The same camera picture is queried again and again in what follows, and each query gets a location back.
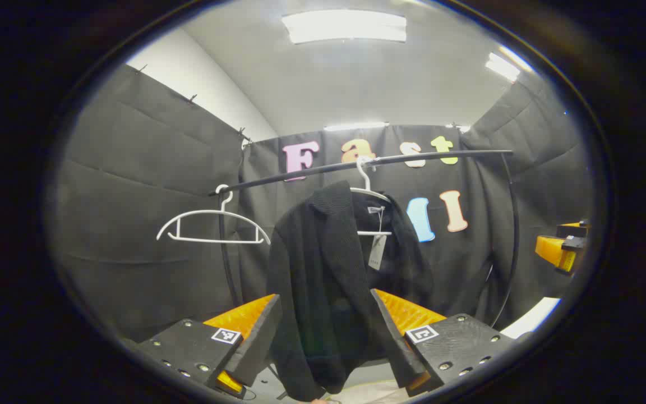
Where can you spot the narrow ceiling light strip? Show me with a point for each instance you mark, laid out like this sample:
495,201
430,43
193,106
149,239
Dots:
356,126

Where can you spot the black backdrop cloth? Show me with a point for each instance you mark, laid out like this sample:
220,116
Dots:
132,196

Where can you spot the black knit jacket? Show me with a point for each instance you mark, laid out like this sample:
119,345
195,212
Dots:
323,269

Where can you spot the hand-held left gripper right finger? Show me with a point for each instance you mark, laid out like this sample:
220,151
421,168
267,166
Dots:
398,348

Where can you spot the small ceiling light panel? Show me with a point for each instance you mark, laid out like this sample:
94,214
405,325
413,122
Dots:
502,66

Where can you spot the white plastic hanger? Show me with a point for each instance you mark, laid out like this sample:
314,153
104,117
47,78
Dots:
211,211
366,179

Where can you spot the large ceiling light panel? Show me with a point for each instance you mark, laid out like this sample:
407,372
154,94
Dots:
345,25

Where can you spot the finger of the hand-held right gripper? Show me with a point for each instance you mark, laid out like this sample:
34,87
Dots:
575,230
550,249

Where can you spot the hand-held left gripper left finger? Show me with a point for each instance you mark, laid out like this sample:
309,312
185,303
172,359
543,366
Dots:
255,342

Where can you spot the black metal clothes rack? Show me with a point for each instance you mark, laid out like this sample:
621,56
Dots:
267,181

